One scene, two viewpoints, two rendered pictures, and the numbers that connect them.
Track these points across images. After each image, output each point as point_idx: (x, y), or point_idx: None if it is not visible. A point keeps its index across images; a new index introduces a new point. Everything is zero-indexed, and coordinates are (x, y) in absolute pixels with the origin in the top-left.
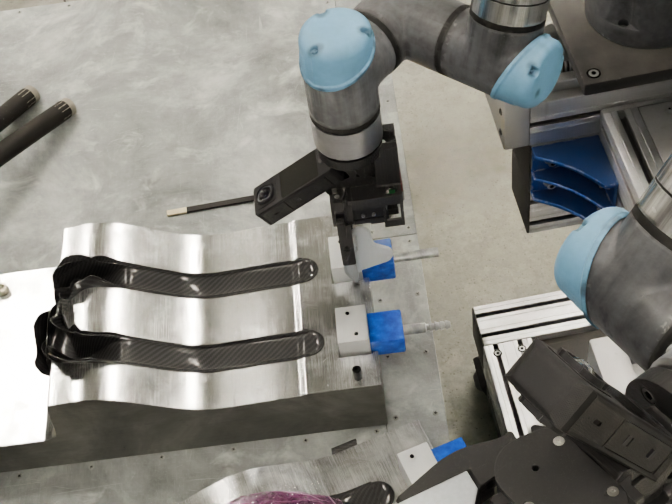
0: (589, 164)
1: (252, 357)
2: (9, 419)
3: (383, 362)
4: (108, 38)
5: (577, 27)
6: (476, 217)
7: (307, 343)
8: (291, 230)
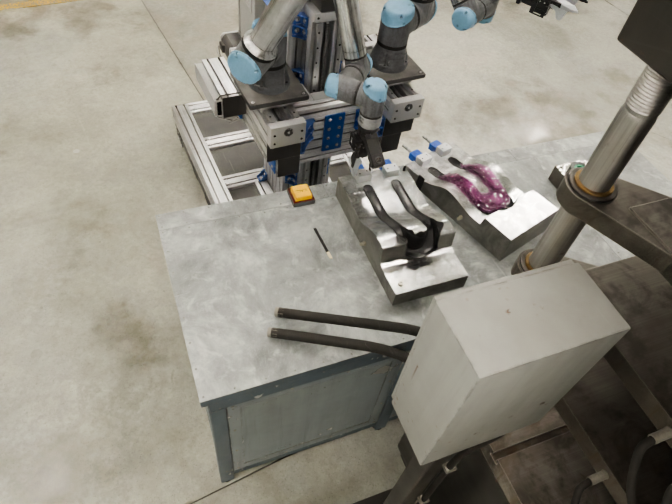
0: (306, 123)
1: (404, 198)
2: (450, 264)
3: None
4: (218, 313)
5: (281, 96)
6: (156, 310)
7: (395, 184)
8: (351, 194)
